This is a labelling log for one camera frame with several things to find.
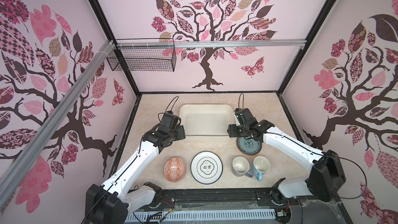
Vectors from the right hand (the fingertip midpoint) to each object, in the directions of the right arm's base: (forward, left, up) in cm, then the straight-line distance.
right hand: (231, 128), depth 84 cm
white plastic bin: (+15, +13, -13) cm, 24 cm away
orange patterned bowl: (-19, +31, -9) cm, 38 cm away
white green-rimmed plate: (-17, +14, -13) cm, 26 cm away
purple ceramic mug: (-17, -5, -13) cm, 22 cm away
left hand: (-4, +28, +2) cm, 29 cm away
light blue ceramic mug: (-16, -16, -12) cm, 26 cm away
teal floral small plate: (-5, -11, -12) cm, 17 cm away
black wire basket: (+42, +52, +21) cm, 70 cm away
